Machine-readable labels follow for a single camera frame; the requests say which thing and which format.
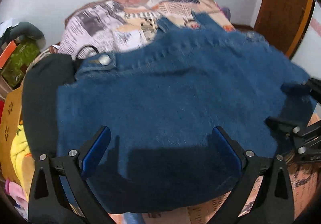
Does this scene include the yellow cloth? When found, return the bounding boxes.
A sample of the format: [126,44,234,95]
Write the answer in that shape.
[9,118,36,201]

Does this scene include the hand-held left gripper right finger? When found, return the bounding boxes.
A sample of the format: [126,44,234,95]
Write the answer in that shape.
[207,126,295,224]

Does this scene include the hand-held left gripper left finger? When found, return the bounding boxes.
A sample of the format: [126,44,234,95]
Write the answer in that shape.
[27,125,118,224]

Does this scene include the blue denim jacket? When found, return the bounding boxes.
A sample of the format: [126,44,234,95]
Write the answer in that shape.
[56,11,318,215]

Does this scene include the brown wooden door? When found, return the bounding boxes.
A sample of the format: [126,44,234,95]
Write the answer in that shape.
[253,0,311,52]

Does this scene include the wooden lap desk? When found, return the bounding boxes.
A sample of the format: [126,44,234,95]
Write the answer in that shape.
[0,86,25,185]

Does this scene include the black bag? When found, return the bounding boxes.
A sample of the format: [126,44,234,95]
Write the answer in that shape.
[21,53,84,158]

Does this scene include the green patterned cloth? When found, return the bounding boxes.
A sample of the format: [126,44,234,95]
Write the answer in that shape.
[1,42,41,88]

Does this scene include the grey jacket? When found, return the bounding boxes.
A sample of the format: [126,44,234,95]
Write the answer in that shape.
[0,21,46,48]

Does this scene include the orange box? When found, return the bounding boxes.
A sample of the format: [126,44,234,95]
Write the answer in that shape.
[0,40,17,69]

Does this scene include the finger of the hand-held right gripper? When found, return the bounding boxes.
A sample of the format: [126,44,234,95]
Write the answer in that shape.
[280,77,321,104]
[265,116,321,165]

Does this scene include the newspaper print blanket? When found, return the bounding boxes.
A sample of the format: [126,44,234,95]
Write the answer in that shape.
[60,0,321,224]

